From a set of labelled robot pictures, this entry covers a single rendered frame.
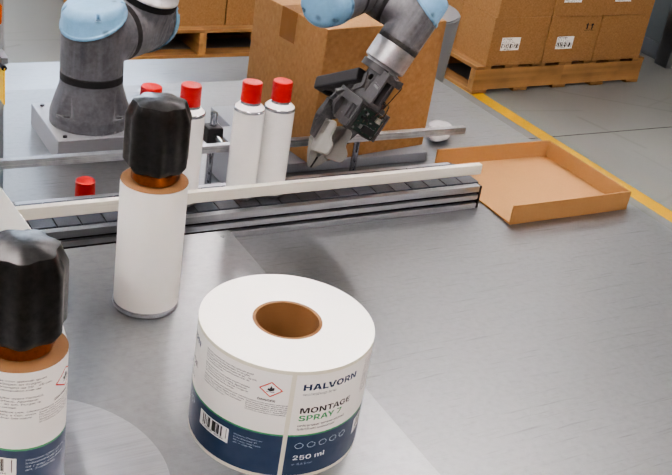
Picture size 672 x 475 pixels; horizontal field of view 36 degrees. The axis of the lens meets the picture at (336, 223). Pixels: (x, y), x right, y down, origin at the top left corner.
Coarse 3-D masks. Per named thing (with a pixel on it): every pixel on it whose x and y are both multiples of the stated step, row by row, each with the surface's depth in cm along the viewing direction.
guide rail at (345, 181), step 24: (432, 168) 190; (456, 168) 193; (480, 168) 196; (192, 192) 167; (216, 192) 169; (240, 192) 171; (264, 192) 174; (288, 192) 176; (24, 216) 154; (48, 216) 156
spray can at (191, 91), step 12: (192, 84) 162; (180, 96) 163; (192, 96) 162; (192, 108) 163; (192, 120) 162; (204, 120) 165; (192, 132) 163; (192, 144) 164; (192, 156) 166; (192, 168) 167; (192, 180) 168; (192, 204) 170
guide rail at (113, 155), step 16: (432, 128) 196; (448, 128) 197; (464, 128) 199; (208, 144) 173; (224, 144) 174; (304, 144) 182; (0, 160) 156; (16, 160) 157; (32, 160) 158; (48, 160) 160; (64, 160) 161; (80, 160) 162; (96, 160) 164; (112, 160) 165
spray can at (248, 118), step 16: (256, 80) 168; (256, 96) 167; (240, 112) 168; (256, 112) 168; (240, 128) 169; (256, 128) 169; (240, 144) 170; (256, 144) 171; (240, 160) 171; (256, 160) 173; (240, 176) 173; (256, 176) 175
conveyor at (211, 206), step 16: (320, 176) 188; (464, 176) 198; (304, 192) 181; (320, 192) 182; (336, 192) 183; (352, 192) 184; (368, 192) 185; (384, 192) 187; (192, 208) 170; (208, 208) 170; (224, 208) 171; (32, 224) 157; (48, 224) 158; (64, 224) 159; (80, 224) 160
